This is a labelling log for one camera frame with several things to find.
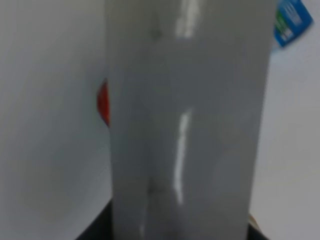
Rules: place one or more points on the rainbow coloured ball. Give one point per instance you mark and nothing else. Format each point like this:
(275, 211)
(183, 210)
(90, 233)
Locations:
(103, 102)

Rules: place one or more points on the blue green toothpaste box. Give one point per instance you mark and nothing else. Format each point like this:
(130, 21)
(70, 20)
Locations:
(292, 19)

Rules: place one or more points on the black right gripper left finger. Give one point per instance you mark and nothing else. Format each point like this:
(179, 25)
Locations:
(102, 227)

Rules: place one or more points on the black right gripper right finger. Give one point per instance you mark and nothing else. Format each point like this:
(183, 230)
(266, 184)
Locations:
(254, 232)

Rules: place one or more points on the white cardboard box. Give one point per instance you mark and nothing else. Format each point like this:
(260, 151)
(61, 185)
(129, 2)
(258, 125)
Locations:
(186, 82)

